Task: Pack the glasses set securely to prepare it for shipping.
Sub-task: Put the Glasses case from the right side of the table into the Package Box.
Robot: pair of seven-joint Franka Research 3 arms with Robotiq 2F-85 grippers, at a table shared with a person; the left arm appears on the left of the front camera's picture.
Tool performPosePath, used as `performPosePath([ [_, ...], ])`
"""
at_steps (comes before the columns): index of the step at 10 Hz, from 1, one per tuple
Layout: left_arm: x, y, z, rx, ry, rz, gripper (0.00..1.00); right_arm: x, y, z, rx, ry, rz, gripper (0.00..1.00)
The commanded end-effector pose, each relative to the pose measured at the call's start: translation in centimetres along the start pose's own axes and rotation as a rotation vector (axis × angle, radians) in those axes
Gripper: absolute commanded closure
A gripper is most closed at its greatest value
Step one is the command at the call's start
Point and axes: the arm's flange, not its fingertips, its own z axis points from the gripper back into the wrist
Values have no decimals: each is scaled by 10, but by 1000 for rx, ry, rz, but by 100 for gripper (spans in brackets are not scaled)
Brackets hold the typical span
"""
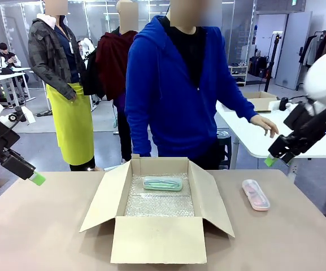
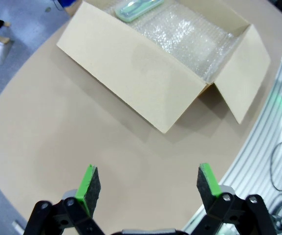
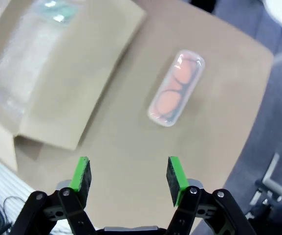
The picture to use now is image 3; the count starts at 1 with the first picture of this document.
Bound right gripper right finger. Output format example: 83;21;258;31
165;156;257;235

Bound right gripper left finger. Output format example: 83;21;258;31
10;156;97;235

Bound black glasses orange lenses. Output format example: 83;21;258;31
154;55;200;122

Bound translucent glasses case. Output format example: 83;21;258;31
147;49;206;128

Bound grey metal chair base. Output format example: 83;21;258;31
245;152;282;221

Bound open brown cardboard box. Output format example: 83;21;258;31
0;0;148;172

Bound clear bubble wrap sheet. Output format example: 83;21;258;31
0;0;65;123

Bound green packet in plastic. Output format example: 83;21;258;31
34;0;80;26

